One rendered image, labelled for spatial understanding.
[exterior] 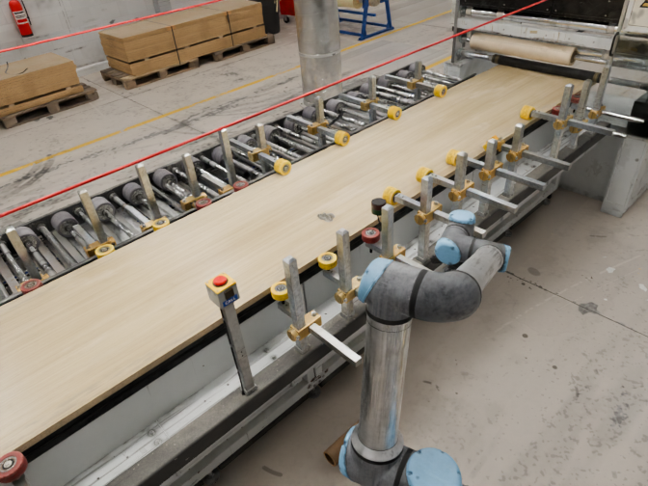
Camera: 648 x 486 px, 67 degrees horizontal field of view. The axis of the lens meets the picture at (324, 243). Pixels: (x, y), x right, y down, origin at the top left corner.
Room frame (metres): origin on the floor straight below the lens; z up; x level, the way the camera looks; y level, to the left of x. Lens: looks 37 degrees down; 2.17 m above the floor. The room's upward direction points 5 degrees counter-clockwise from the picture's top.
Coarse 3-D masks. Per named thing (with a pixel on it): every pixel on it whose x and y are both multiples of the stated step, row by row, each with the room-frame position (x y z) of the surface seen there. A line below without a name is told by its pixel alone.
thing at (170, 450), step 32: (512, 192) 2.24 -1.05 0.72; (480, 224) 2.01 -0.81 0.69; (416, 256) 1.77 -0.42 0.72; (352, 320) 1.42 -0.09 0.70; (288, 352) 1.28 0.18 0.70; (320, 352) 1.29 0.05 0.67; (256, 384) 1.14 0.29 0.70; (224, 416) 1.02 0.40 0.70; (160, 448) 0.92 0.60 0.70; (192, 448) 0.92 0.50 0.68; (128, 480) 0.82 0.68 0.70; (160, 480) 0.84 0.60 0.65
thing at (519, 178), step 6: (468, 162) 2.21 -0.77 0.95; (474, 162) 2.18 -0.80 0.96; (480, 162) 2.17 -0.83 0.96; (480, 168) 2.15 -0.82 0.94; (498, 174) 2.07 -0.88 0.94; (504, 174) 2.05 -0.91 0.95; (510, 174) 2.03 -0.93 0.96; (516, 174) 2.03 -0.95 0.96; (516, 180) 2.00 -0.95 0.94; (522, 180) 1.98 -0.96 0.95; (528, 180) 1.95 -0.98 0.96; (534, 180) 1.95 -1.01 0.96; (528, 186) 1.95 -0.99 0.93; (534, 186) 1.93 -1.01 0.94; (540, 186) 1.91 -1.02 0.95
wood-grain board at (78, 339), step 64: (384, 128) 2.82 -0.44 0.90; (448, 128) 2.73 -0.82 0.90; (512, 128) 2.65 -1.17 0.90; (256, 192) 2.19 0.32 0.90; (320, 192) 2.13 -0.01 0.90; (128, 256) 1.73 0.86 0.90; (192, 256) 1.69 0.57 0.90; (256, 256) 1.64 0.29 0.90; (0, 320) 1.39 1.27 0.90; (64, 320) 1.36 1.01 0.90; (128, 320) 1.33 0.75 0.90; (192, 320) 1.30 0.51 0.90; (0, 384) 1.08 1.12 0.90; (64, 384) 1.06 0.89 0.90; (0, 448) 0.84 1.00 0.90
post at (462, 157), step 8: (464, 152) 1.92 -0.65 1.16; (456, 160) 1.93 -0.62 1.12; (464, 160) 1.91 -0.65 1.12; (456, 168) 1.93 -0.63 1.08; (464, 168) 1.91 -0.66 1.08; (456, 176) 1.92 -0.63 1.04; (464, 176) 1.92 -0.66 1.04; (456, 184) 1.92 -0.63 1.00; (464, 184) 1.92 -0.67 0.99; (456, 208) 1.91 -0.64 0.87
